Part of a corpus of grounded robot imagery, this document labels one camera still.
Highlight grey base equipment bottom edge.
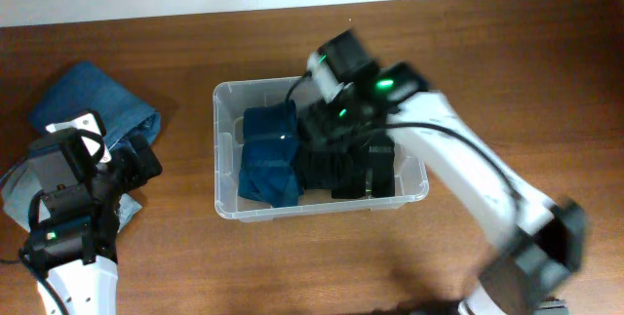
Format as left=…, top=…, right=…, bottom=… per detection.
left=413, top=297, right=571, bottom=315

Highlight black garment with straps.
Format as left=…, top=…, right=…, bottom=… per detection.
left=292, top=145, right=367, bottom=200

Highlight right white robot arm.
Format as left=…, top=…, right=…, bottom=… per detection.
left=301, top=62, right=587, bottom=314

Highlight dark blue jeans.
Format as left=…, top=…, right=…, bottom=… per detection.
left=27, top=61, right=161, bottom=150

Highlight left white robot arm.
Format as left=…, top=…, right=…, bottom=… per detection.
left=19, top=129, right=163, bottom=314

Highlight light blue jeans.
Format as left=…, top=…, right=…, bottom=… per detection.
left=1, top=164, right=142, bottom=231

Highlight teal blue garment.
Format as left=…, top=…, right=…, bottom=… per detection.
left=238, top=100, right=303, bottom=208

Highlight clear plastic storage bin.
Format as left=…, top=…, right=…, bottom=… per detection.
left=213, top=77, right=429, bottom=222

